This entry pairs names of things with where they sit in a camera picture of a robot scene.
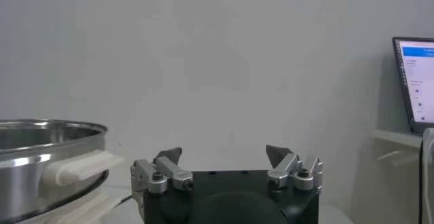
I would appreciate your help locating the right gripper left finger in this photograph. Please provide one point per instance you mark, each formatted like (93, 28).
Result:
(169, 171)

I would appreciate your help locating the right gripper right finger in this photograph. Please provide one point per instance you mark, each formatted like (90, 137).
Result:
(286, 167)

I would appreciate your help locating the steel steamer pot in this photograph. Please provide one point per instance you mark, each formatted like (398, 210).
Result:
(23, 174)

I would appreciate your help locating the white electric cooker base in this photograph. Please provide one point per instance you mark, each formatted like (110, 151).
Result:
(84, 211)

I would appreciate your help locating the white side table with laptop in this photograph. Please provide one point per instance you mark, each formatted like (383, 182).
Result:
(396, 138)

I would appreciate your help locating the open grey laptop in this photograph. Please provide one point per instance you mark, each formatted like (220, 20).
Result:
(418, 83)

